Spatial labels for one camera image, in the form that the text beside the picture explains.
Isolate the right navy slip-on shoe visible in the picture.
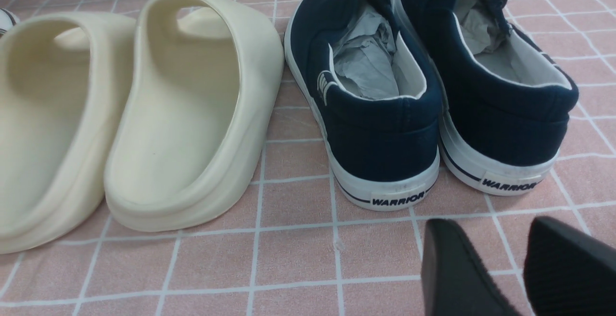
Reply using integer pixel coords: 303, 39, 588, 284
392, 0, 579, 196

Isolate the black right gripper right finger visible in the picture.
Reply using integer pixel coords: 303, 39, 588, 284
523, 216, 616, 316

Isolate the black canvas sneaker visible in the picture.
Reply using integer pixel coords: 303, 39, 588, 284
0, 8, 20, 36

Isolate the left cream foam slipper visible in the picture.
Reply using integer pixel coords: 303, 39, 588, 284
0, 12, 136, 254

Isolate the navy slip-on shoe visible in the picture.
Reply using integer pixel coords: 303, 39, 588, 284
392, 0, 579, 196
284, 0, 442, 211

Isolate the left navy slip-on shoe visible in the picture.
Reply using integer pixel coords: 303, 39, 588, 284
284, 0, 442, 211

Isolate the pink checkered tablecloth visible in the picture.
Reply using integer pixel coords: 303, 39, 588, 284
0, 0, 616, 316

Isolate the right cream foam slipper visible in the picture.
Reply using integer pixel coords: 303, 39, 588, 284
104, 0, 284, 232

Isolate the cream foam slipper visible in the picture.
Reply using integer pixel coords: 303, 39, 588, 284
0, 12, 136, 254
104, 0, 284, 232

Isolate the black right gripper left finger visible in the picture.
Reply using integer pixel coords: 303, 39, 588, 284
422, 219, 520, 316

